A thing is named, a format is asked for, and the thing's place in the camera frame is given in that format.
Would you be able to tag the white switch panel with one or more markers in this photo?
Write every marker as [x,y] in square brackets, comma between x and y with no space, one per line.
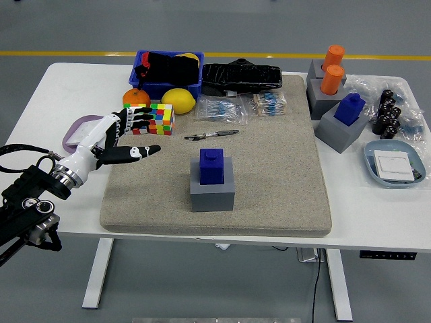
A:
[392,165]
[82,133]

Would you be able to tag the blue square seal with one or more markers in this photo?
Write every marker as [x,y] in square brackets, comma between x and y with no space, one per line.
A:
[212,168]
[348,109]

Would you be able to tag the blue plastic bin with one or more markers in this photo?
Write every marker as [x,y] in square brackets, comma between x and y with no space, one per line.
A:
[158,89]

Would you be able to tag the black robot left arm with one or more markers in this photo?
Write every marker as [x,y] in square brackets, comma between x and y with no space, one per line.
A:
[20,196]

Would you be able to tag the grey box under table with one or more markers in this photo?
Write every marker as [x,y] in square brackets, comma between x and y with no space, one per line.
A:
[308,255]

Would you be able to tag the black cloth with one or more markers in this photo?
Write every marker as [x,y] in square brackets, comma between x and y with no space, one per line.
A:
[168,69]

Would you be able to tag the light blue tray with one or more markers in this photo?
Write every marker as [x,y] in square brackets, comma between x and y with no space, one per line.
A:
[370,161]

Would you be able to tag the white table leg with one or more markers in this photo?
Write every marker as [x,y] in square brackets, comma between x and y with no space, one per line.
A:
[338,286]
[97,276]

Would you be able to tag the clear plastic parts bag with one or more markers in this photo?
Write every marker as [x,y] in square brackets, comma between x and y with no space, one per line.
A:
[363,87]
[412,129]

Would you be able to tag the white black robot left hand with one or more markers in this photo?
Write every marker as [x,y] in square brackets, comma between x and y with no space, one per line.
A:
[87,148]

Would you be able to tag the black wrapped keyboard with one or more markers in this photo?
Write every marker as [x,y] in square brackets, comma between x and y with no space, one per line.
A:
[242,77]

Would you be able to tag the grey round seal holder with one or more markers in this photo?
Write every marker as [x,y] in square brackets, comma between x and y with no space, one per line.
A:
[320,104]
[314,70]

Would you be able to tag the grey square seal holder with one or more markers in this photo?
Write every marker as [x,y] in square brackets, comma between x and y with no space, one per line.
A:
[336,134]
[212,200]

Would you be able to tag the grey-brown mat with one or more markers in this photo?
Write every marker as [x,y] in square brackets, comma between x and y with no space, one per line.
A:
[269,185]

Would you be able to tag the black capacitor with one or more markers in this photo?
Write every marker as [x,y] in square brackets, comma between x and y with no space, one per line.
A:
[395,112]
[393,123]
[380,124]
[387,95]
[389,133]
[390,102]
[384,109]

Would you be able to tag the black pen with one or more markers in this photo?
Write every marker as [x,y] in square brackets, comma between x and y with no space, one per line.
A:
[222,133]

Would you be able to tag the yellow item in bin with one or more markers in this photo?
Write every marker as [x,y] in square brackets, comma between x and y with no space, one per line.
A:
[188,54]

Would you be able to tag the orange fruit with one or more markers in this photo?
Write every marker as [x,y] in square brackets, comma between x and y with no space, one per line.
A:
[136,97]

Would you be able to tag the clear bag of blue resistors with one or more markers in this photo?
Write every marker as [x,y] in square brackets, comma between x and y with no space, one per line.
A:
[269,104]
[219,109]

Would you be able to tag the purple tray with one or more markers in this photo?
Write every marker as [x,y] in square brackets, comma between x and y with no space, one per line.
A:
[72,129]

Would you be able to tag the yellow lemon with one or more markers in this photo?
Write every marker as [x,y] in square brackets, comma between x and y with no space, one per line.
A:
[178,100]

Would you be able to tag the black table control panel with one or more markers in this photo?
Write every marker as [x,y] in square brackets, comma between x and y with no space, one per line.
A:
[387,255]

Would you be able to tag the orange round seal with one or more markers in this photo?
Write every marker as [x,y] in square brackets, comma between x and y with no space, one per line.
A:
[333,55]
[331,80]

